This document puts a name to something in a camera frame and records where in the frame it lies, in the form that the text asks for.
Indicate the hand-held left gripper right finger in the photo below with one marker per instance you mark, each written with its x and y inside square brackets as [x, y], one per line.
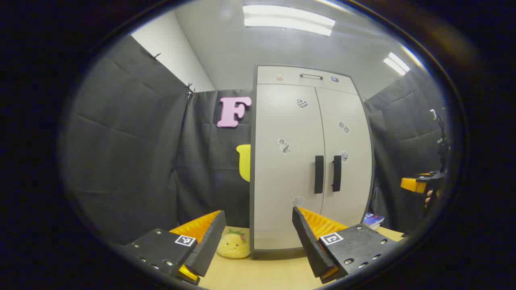
[308, 241]

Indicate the black backdrop cloth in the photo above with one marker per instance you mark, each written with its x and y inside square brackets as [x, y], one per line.
[133, 141]

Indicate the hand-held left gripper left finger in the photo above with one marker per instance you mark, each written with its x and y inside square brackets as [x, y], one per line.
[209, 245]

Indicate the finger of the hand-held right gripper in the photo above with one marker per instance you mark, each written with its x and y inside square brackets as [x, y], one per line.
[412, 184]

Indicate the large ceiling light panel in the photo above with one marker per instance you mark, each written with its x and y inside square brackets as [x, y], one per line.
[288, 20]

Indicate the yellow plush toy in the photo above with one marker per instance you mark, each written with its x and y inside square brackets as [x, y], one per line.
[234, 246]

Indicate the black cloth clip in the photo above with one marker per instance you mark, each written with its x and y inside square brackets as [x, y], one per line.
[156, 56]
[190, 90]

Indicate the white shoe cabinet door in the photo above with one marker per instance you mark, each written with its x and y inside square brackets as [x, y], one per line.
[350, 189]
[282, 181]

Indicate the white double-door shoe cabinet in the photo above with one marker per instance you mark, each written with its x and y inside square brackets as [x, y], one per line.
[290, 75]

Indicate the stack of blue books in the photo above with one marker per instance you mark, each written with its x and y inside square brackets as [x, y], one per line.
[373, 219]

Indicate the small ceiling light panel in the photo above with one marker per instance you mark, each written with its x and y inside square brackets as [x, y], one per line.
[397, 63]

